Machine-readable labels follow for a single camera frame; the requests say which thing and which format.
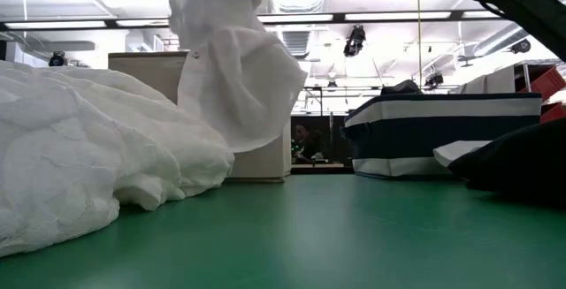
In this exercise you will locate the black fuzzy garment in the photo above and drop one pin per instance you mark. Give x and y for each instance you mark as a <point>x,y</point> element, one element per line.
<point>522,161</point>

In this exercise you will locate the red storage bins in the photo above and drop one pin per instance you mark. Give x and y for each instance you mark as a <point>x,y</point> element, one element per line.
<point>548,90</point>

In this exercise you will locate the small white garment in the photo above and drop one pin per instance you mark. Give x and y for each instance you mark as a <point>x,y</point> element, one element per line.
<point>457,149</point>

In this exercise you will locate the black ceiling camera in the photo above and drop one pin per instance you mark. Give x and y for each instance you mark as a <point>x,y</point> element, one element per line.
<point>356,41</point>
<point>56,60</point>
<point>521,46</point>

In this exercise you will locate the navy white-striped fabric bin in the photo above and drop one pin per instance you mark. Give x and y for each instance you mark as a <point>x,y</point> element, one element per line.
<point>442,125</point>

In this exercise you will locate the white lace garment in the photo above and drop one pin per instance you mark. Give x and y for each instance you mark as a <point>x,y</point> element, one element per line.
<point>88,147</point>

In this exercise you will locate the green table mat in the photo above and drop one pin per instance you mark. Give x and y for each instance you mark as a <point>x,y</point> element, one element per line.
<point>309,236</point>

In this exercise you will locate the beige fabric storage bin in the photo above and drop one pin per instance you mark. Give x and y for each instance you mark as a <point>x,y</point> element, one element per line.
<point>150,74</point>

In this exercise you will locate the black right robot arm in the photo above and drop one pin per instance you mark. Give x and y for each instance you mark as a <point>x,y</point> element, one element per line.
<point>522,2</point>

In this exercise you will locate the long white garment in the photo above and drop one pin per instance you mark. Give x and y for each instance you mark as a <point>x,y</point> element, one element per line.
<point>239,81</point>

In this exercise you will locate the dark navy garment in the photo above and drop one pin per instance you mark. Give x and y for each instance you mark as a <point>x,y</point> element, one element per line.
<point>402,88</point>

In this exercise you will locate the person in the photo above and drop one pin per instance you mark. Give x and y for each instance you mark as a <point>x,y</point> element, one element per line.
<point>307,143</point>

